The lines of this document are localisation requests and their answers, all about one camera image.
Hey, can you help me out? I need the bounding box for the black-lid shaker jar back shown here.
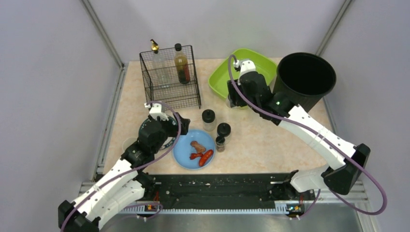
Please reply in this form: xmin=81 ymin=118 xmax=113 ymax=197
xmin=202 ymin=109 xmax=217 ymax=131

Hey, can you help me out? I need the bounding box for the black-lid shaker jar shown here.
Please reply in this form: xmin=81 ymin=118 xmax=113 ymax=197
xmin=202 ymin=109 xmax=217 ymax=131
xmin=217 ymin=122 xmax=232 ymax=138
xmin=225 ymin=98 xmax=243 ymax=109

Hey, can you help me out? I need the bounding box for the clear gold-spout oil bottle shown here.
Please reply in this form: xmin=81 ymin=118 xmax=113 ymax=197
xmin=150 ymin=39 xmax=170 ymax=88

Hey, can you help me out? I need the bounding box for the brown sauce bottle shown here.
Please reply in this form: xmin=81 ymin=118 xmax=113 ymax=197
xmin=174 ymin=43 xmax=190 ymax=84

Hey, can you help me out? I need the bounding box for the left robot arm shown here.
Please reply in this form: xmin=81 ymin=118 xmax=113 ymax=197
xmin=58 ymin=113 xmax=190 ymax=232

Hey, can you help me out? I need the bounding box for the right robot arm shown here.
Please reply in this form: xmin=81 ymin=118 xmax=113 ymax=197
xmin=227 ymin=71 xmax=371 ymax=195

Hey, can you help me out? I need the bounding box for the green-rimmed white plate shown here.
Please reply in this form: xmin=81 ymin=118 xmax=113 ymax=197
xmin=138 ymin=116 xmax=176 ymax=153

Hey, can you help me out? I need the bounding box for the green plastic basin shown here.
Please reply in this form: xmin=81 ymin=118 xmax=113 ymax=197
xmin=208 ymin=48 xmax=277 ymax=100

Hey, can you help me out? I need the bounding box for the blue plate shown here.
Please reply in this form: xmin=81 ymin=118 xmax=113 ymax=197
xmin=173 ymin=129 xmax=216 ymax=170

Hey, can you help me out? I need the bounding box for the red pepper piece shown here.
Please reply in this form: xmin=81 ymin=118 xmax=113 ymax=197
xmin=190 ymin=153 xmax=203 ymax=160

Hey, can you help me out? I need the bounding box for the brown meat piece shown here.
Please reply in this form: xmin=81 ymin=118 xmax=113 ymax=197
xmin=190 ymin=141 xmax=206 ymax=153

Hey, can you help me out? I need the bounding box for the small pepper grinder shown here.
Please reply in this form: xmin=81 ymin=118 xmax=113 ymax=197
xmin=216 ymin=136 xmax=226 ymax=152

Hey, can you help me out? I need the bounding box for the pink mug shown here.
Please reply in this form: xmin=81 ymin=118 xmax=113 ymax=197
xmin=122 ymin=137 xmax=138 ymax=153

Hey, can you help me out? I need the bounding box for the red sausage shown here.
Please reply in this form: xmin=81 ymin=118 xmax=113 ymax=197
xmin=198 ymin=149 xmax=214 ymax=167

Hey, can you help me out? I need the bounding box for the black trash bin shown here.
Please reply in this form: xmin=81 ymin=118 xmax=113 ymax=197
xmin=273 ymin=52 xmax=337 ymax=112

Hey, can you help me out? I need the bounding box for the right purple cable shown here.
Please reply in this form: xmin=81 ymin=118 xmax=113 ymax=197
xmin=227 ymin=54 xmax=388 ymax=216

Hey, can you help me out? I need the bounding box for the purple cable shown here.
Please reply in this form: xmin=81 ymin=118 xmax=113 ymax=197
xmin=60 ymin=101 xmax=183 ymax=232
xmin=227 ymin=54 xmax=388 ymax=216

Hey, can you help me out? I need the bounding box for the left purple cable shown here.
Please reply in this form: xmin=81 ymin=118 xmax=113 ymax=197
xmin=60 ymin=101 xmax=183 ymax=232

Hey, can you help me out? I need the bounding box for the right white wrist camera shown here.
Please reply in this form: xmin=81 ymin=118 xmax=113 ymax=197
xmin=233 ymin=59 xmax=256 ymax=77

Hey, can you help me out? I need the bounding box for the black wire rack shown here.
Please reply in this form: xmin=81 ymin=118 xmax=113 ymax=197
xmin=139 ymin=45 xmax=202 ymax=109

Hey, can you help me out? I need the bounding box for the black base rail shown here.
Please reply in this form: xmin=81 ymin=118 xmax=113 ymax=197
xmin=137 ymin=173 xmax=315 ymax=212

